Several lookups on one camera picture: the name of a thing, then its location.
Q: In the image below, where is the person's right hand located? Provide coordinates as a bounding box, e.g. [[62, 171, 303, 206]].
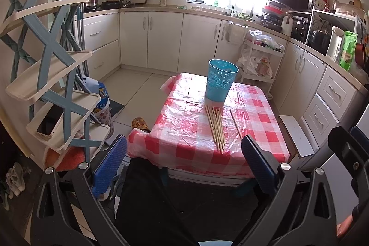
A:
[[336, 215, 353, 238]]

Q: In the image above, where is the white rolling cart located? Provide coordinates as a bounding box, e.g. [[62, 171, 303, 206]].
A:
[[236, 28, 287, 100]]

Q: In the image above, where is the lone chopstick right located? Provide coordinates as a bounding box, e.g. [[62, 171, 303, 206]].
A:
[[229, 109, 243, 141]]

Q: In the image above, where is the yellow slipper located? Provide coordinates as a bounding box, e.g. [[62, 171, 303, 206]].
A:
[[131, 117, 151, 133]]

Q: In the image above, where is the chopstick bundle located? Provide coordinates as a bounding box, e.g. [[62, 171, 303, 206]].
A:
[[205, 105, 225, 154]]

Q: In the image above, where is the white plastic bag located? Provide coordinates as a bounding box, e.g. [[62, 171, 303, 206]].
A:
[[236, 46, 273, 79]]

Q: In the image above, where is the blue white shelf rack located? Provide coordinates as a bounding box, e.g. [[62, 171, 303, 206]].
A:
[[1, 0, 110, 167]]

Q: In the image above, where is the blue perforated bin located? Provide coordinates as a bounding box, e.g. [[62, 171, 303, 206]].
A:
[[205, 59, 239, 102]]

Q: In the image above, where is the floral bucket with blue bag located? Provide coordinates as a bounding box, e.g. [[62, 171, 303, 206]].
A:
[[83, 76, 114, 139]]

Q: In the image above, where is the red checkered tablecloth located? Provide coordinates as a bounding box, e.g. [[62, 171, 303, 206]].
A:
[[128, 73, 290, 177]]

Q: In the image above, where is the green snack bag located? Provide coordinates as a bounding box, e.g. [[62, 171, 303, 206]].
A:
[[339, 31, 358, 71]]

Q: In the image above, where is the smartphone on shelf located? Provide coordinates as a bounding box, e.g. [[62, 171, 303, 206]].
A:
[[36, 104, 64, 138]]

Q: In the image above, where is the white electric kettle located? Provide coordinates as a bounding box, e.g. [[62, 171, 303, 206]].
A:
[[327, 26, 344, 61]]

